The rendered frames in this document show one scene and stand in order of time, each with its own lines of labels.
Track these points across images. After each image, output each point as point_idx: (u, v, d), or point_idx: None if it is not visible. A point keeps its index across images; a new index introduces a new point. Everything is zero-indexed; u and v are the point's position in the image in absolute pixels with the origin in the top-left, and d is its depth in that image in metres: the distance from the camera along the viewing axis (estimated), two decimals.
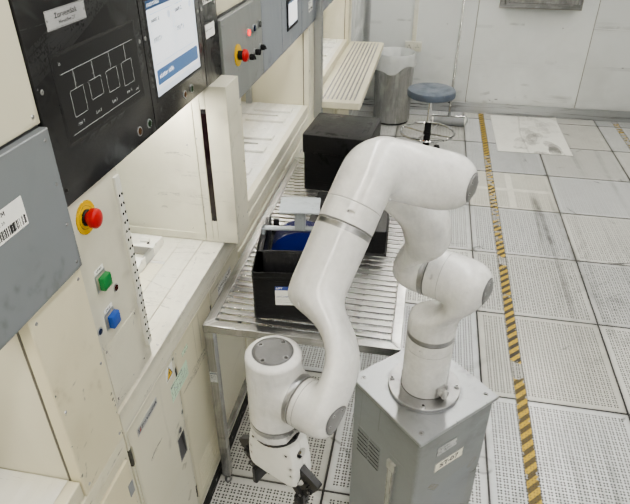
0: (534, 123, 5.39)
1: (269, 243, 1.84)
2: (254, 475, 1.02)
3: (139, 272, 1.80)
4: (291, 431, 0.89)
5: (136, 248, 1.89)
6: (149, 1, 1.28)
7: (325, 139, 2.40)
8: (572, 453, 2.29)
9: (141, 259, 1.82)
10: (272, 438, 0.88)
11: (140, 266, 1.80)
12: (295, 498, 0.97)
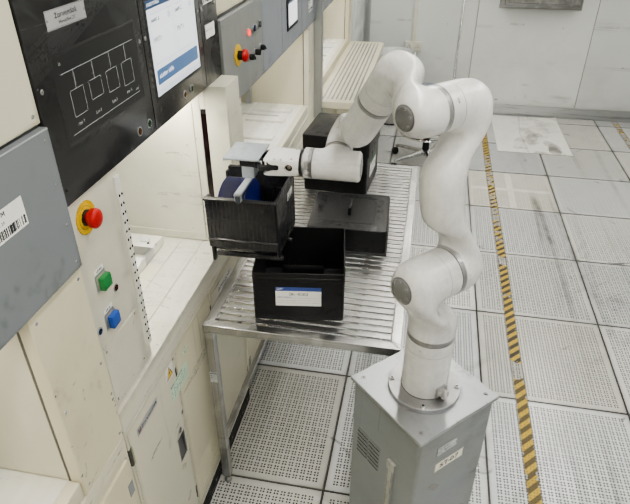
0: (534, 123, 5.39)
1: (232, 215, 1.61)
2: None
3: (139, 272, 1.80)
4: (308, 165, 1.55)
5: (136, 248, 1.89)
6: (149, 1, 1.28)
7: (325, 139, 2.40)
8: (572, 453, 2.29)
9: (141, 259, 1.82)
10: (309, 153, 1.55)
11: (140, 266, 1.80)
12: None
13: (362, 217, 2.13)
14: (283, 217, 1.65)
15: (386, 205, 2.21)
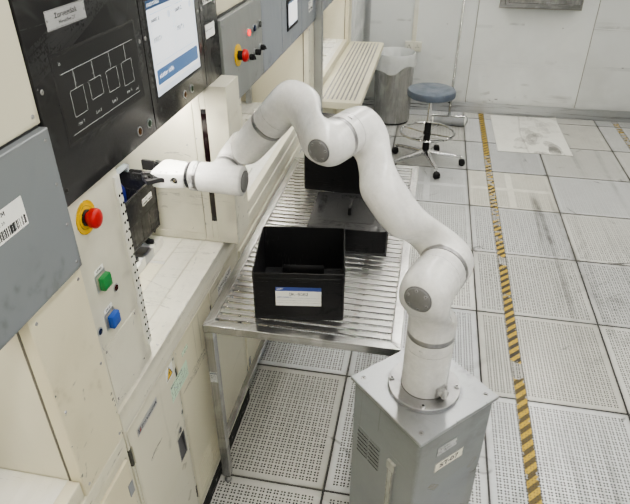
0: (534, 123, 5.39)
1: None
2: (148, 160, 1.69)
3: (139, 272, 1.80)
4: (192, 178, 1.61)
5: None
6: (149, 1, 1.28)
7: None
8: (572, 453, 2.29)
9: (141, 259, 1.82)
10: (193, 167, 1.61)
11: (140, 266, 1.80)
12: (140, 169, 1.64)
13: (362, 217, 2.13)
14: (135, 222, 1.75)
15: None
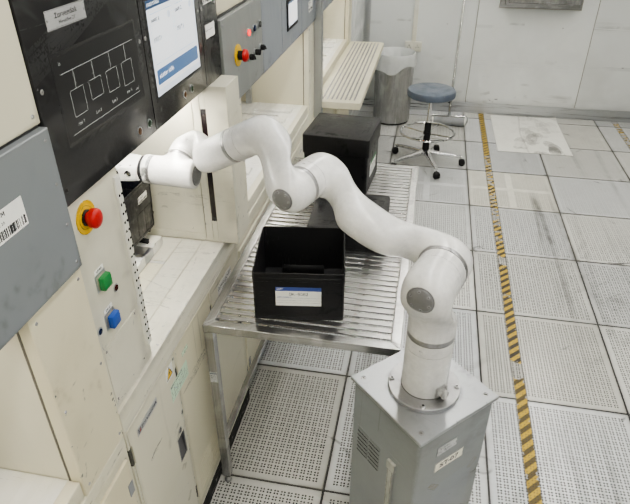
0: (534, 123, 5.39)
1: None
2: None
3: (139, 272, 1.80)
4: (145, 171, 1.64)
5: (136, 248, 1.89)
6: (149, 1, 1.28)
7: (325, 139, 2.40)
8: (572, 453, 2.29)
9: (141, 259, 1.82)
10: (146, 160, 1.64)
11: (140, 266, 1.80)
12: None
13: None
14: (131, 220, 1.75)
15: (386, 205, 2.21)
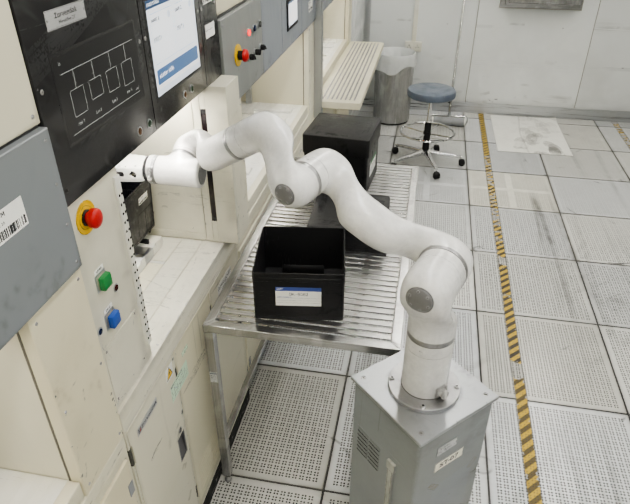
0: (534, 123, 5.39)
1: None
2: None
3: (139, 272, 1.80)
4: (151, 171, 1.65)
5: (136, 248, 1.89)
6: (149, 1, 1.28)
7: (325, 139, 2.40)
8: (572, 453, 2.29)
9: (141, 259, 1.82)
10: (152, 160, 1.65)
11: (140, 266, 1.80)
12: None
13: None
14: (131, 221, 1.75)
15: (386, 205, 2.21)
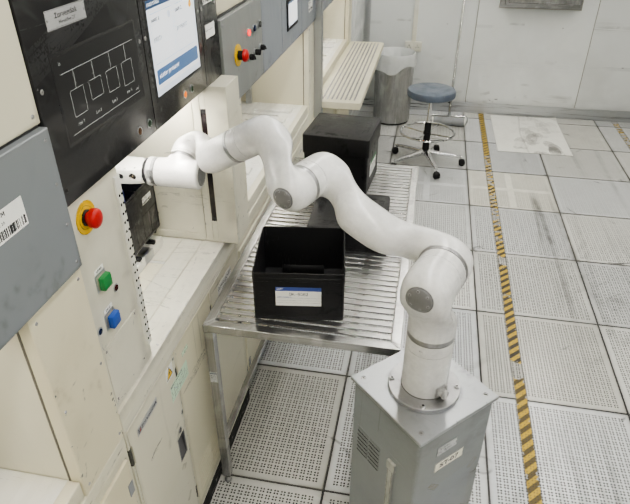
0: (534, 123, 5.39)
1: None
2: None
3: (139, 272, 1.80)
4: (150, 173, 1.65)
5: None
6: (149, 1, 1.28)
7: (325, 139, 2.40)
8: (572, 453, 2.29)
9: (141, 259, 1.82)
10: (151, 162, 1.65)
11: (140, 266, 1.80)
12: None
13: None
14: (136, 221, 1.75)
15: (386, 205, 2.21)
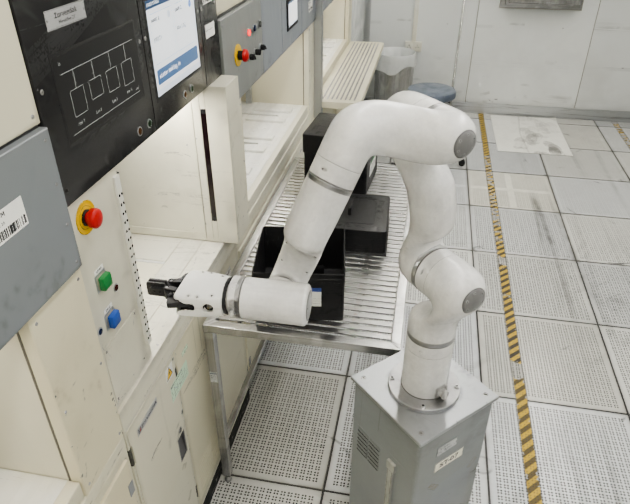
0: (534, 123, 5.39)
1: None
2: (158, 280, 1.18)
3: None
4: (235, 304, 1.12)
5: None
6: (149, 1, 1.28)
7: None
8: (572, 453, 2.29)
9: None
10: (236, 288, 1.12)
11: None
12: (162, 283, 1.17)
13: (362, 217, 2.13)
14: None
15: (386, 205, 2.21)
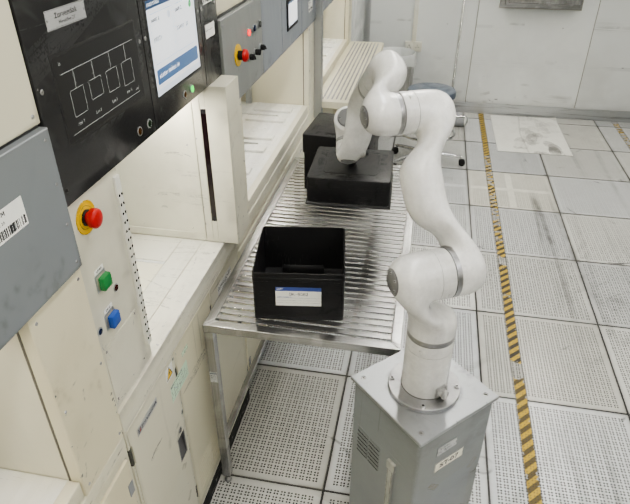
0: (534, 123, 5.39)
1: None
2: None
3: None
4: None
5: None
6: (149, 1, 1.28)
7: (325, 139, 2.40)
8: (572, 453, 2.29)
9: None
10: None
11: None
12: None
13: (364, 169, 2.02)
14: None
15: (390, 158, 2.11)
